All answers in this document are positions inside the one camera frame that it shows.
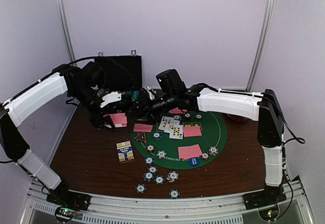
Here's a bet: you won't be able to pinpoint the face-up ace of spades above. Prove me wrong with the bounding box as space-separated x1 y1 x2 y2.
164 119 180 133

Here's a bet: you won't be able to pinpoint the blue tan chips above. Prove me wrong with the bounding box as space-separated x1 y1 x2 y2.
209 146 218 156

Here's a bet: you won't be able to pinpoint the face-up nine of spades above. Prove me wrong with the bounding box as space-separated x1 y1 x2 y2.
169 124 183 140

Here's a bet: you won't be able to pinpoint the red-backed card deck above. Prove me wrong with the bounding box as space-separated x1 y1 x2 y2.
104 113 127 127

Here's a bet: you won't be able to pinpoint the face-up eight of clubs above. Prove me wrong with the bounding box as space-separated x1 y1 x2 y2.
158 116 173 131

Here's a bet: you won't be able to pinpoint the dealt red card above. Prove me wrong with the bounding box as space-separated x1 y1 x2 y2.
169 108 187 114
133 123 153 133
178 144 203 159

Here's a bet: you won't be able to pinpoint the green round poker mat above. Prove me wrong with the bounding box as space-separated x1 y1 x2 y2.
131 111 228 170

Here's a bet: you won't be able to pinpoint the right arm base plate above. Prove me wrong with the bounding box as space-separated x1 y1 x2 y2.
243 190 287 210

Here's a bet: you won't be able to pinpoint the dealt red card bottom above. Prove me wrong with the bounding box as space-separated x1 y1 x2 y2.
178 144 203 159

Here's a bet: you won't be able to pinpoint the blue tan chip stack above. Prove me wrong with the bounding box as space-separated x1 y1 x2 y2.
167 171 179 182

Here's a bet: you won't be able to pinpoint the face-down red board card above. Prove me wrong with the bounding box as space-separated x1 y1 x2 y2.
183 125 202 138

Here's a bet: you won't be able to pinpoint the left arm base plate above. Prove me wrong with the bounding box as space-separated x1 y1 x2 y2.
46 191 91 211

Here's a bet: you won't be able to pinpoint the gold card deck box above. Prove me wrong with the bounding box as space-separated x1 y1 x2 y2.
116 141 134 163

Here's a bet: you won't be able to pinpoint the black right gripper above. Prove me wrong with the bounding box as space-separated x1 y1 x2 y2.
125 91 177 125

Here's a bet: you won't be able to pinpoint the teal chip row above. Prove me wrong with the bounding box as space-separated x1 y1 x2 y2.
131 90 140 102

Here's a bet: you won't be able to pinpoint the green blue chip mat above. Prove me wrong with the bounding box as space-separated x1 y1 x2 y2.
195 114 203 120

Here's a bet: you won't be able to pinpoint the dealt red card top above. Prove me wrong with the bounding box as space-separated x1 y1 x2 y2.
169 108 187 114

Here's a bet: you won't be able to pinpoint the black red triangle all-in button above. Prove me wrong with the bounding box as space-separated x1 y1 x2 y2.
134 132 147 143

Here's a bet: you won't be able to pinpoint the black poker set case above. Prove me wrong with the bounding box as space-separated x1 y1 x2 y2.
94 55 142 110

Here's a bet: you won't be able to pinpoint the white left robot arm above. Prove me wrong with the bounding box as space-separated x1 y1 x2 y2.
1 62 121 206

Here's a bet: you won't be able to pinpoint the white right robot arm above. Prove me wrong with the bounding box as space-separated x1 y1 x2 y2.
127 83 285 205

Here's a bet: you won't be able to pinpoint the blue small blind button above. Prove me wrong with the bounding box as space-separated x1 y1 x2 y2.
188 157 200 167

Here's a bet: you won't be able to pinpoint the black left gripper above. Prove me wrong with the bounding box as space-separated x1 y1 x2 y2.
70 83 116 131

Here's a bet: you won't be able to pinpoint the red patterned saucer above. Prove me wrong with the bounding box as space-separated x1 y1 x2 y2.
227 114 248 122

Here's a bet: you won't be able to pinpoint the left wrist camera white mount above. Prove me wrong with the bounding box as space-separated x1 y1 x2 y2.
100 91 121 108

